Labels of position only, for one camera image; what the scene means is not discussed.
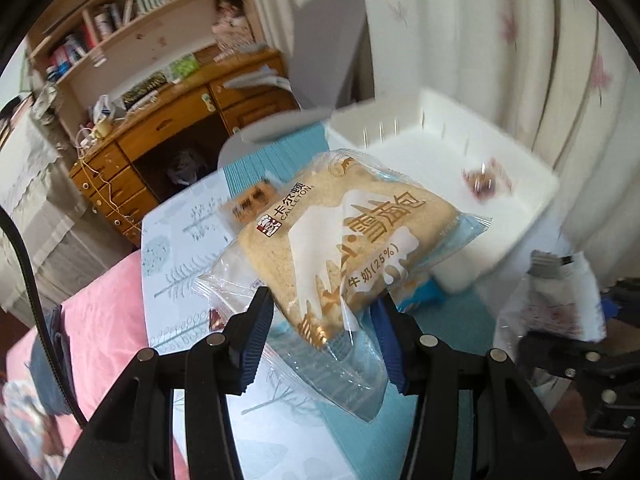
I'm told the small orange snack packet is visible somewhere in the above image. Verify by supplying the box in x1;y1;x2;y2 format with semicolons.
220;177;279;237

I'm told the black cable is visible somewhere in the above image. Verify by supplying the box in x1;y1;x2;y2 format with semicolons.
0;207;92;431

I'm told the floral white curtain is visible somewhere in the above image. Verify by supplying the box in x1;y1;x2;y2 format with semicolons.
245;0;640;283

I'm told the wooden desk with drawers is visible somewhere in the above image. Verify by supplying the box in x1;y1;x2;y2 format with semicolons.
69;47;301;248

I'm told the white plastic bag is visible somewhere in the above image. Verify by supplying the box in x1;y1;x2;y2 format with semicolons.
89;94;127;127

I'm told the white plastic box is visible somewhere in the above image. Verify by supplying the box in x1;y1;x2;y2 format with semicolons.
325;87;561;296

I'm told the printed leaf tablecloth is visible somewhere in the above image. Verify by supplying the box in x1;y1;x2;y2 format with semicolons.
140;120;551;480

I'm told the wooden bookshelf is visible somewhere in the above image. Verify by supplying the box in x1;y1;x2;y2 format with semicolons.
25;0;266;88

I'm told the bread packet with white print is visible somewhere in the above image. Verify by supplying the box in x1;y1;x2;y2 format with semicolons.
192;149;493;423

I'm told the white lace cloth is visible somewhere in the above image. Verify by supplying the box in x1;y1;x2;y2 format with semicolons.
0;110;78;313

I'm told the pink blanket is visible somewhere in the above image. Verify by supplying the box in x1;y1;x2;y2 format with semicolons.
4;249;193;480

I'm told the grey chair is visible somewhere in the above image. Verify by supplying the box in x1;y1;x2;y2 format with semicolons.
217;0;376;173

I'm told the white foil snack packet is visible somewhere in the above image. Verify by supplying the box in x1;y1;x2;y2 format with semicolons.
494;249;607;361

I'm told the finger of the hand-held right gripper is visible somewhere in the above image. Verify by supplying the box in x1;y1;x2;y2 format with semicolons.
515;330;603;386
599;277;640;323

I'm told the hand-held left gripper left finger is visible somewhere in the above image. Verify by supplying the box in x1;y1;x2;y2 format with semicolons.
57;285;276;480

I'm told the blue denim cloth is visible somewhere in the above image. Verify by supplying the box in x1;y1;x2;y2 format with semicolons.
29;304;77;417

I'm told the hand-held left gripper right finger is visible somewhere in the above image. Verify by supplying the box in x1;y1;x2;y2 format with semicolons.
370;295;583;480

